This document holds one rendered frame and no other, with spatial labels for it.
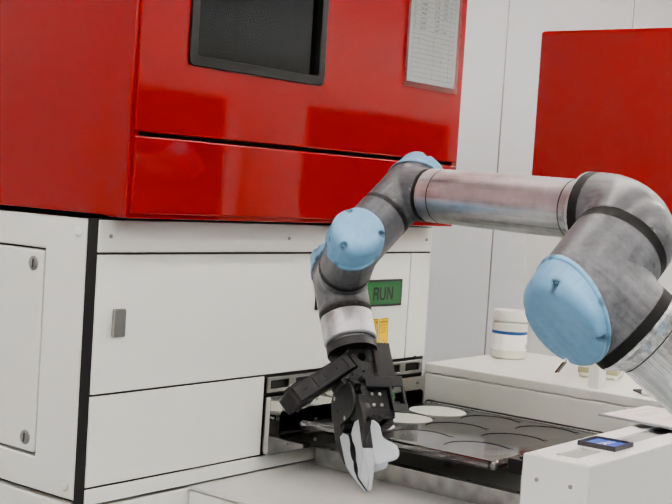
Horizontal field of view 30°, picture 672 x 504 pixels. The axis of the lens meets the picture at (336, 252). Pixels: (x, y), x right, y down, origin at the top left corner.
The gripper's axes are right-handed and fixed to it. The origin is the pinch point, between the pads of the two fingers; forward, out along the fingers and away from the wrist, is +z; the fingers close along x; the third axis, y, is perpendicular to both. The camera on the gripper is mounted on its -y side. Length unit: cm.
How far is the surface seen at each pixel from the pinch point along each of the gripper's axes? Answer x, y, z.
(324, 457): 36.5, 13.2, -17.6
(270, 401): 29.8, 2.0, -24.5
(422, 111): 11, 31, -72
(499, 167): 229, 213, -223
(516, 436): 19.0, 39.4, -14.3
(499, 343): 47, 60, -45
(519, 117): 222, 225, -246
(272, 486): 28.8, -0.1, -9.9
